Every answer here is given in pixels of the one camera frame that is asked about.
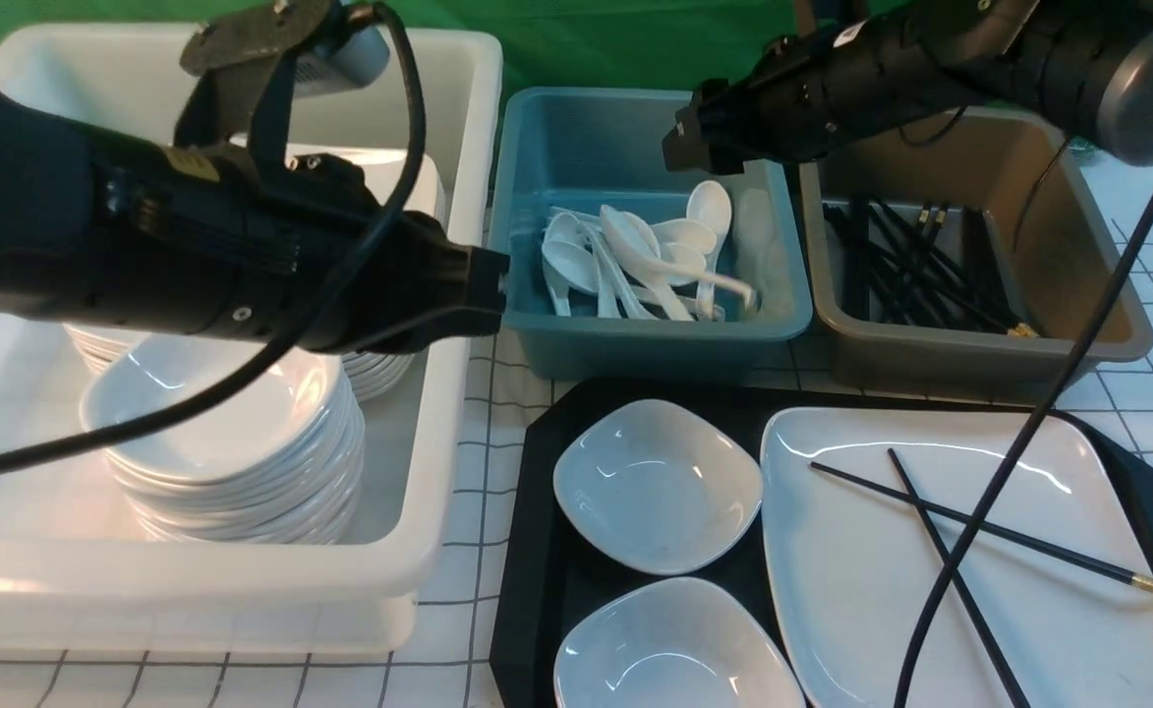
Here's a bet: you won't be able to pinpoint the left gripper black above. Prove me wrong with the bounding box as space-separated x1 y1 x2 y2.
95 138 510 355

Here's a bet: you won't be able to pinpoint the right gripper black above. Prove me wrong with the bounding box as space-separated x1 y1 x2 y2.
662 18 984 176

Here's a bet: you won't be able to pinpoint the black chopstick crossing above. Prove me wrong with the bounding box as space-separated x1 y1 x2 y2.
888 449 1030 707

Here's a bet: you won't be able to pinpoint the white bowl tray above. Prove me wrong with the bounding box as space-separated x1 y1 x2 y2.
552 577 806 707
552 399 764 575

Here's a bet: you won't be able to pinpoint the large white square plate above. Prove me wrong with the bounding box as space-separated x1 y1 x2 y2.
761 407 1153 707

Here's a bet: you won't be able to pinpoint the black chopstick gold tip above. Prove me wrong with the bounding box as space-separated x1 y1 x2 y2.
809 461 1153 593

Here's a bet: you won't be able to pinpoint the white spoon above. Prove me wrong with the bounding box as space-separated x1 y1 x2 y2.
600 205 759 321

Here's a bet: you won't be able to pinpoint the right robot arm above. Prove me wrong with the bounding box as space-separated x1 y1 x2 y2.
662 1 1153 175

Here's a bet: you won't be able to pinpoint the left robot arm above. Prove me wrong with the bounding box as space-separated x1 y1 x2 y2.
0 57 508 354

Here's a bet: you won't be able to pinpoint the stack of white square plates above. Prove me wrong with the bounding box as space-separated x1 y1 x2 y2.
63 144 447 402

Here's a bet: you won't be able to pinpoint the brown plastic bin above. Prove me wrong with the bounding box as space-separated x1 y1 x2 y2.
799 108 1120 404

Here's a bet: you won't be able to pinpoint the black chopsticks in brown bin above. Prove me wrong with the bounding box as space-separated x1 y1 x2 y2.
823 196 1039 339

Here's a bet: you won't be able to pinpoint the green backdrop cloth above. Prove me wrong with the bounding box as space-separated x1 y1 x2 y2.
0 0 930 99

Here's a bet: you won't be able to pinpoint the stack of white bowls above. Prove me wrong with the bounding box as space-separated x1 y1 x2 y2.
80 336 366 544

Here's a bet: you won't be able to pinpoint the blue plastic bin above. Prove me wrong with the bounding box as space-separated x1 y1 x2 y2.
487 86 814 381

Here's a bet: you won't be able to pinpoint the white spoons in blue bin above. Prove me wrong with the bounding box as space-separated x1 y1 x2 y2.
542 181 759 322

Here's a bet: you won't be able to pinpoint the large white plastic bin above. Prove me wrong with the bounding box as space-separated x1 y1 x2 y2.
0 24 503 662

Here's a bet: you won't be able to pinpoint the checkered white tablecloth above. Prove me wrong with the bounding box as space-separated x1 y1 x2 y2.
0 232 1153 707

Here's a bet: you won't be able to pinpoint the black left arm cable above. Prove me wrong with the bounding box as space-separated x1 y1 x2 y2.
0 2 428 488

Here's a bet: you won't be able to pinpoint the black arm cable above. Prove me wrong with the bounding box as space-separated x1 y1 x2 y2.
894 84 1153 708
0 2 428 488

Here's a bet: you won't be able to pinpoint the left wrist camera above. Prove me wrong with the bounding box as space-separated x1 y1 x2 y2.
180 0 392 99

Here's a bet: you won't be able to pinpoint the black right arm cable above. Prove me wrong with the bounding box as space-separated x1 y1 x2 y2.
894 84 1153 708

